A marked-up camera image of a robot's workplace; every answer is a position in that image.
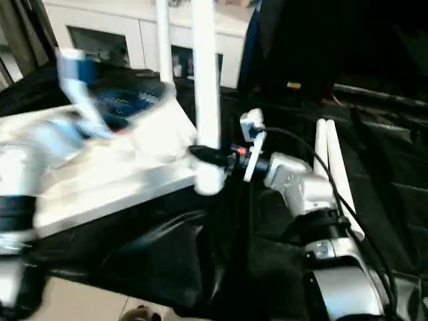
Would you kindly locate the white plastic table leg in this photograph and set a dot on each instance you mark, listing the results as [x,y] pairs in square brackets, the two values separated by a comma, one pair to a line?
[322,154]
[164,47]
[341,180]
[207,80]

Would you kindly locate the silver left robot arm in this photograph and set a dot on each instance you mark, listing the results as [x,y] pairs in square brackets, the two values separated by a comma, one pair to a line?
[27,174]

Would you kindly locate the white cabinet with glass doors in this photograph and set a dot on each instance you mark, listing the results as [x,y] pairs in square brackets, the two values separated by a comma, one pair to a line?
[114,20]

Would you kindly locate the black mat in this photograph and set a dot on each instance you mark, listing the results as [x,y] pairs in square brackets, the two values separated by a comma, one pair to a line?
[200,261]

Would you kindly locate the grey curtain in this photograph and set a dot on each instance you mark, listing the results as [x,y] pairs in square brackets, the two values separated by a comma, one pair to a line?
[23,33]

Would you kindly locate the black box with tan label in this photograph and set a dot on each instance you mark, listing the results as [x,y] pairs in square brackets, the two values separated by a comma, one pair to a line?
[294,37]

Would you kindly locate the dark metal rail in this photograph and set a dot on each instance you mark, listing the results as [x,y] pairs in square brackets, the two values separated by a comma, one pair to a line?
[381,93]

